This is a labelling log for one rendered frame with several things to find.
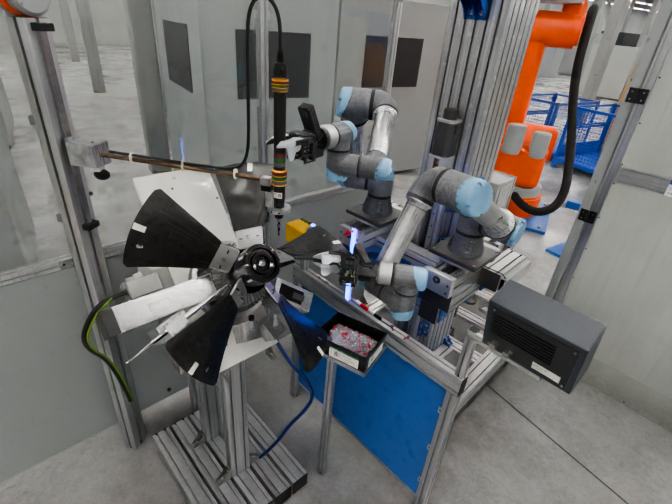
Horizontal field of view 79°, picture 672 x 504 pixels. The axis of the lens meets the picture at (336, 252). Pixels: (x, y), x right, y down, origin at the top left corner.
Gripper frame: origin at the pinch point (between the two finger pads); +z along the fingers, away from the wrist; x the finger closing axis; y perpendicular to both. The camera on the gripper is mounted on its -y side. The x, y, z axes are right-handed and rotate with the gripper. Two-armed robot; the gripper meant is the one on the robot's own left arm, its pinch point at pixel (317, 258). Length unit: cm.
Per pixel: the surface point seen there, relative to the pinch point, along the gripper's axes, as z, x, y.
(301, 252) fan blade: 5.4, -1.2, -0.4
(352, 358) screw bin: -15.8, 31.6, 11.3
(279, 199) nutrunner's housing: 11.2, -21.6, 3.2
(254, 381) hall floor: 42, 122, -36
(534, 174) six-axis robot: -168, 98, -339
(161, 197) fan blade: 39, -26, 18
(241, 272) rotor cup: 18.7, -4.2, 17.8
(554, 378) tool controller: -70, 7, 26
